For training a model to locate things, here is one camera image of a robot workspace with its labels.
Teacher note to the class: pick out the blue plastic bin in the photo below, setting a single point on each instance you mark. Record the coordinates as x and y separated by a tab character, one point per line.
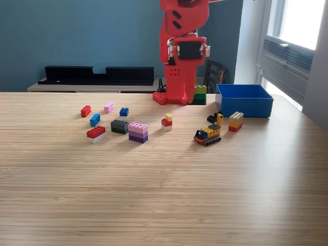
246	106

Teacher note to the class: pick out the small yellow toy digger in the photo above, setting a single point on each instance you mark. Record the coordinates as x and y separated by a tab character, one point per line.
210	132

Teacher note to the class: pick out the pink purple brick stack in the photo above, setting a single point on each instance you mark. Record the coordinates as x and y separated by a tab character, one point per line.
138	133

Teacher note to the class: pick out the grey dark green brick stack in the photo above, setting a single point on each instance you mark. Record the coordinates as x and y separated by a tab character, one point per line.
119	126

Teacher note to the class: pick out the dark wooden chair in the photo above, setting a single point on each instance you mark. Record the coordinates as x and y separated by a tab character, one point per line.
215	74

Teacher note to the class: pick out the black table clamp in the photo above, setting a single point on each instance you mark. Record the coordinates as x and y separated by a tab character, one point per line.
161	87

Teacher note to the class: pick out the yellow red white brick stack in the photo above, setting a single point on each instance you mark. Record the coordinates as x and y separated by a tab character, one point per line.
166	123

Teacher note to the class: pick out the tan orange red brick stack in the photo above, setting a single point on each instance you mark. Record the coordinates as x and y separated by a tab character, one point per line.
235	121

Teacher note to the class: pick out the blue white brick stack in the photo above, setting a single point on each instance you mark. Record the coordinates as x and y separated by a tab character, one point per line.
124	112

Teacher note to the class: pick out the grey window heater unit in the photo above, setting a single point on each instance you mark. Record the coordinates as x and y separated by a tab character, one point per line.
287	66

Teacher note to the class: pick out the pale wooden sideboard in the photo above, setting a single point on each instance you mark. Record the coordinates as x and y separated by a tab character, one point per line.
89	88

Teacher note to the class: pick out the bright window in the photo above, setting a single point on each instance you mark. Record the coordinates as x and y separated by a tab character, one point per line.
299	20

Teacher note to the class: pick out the light blue brick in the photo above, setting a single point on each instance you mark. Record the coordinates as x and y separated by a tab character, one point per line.
95	120

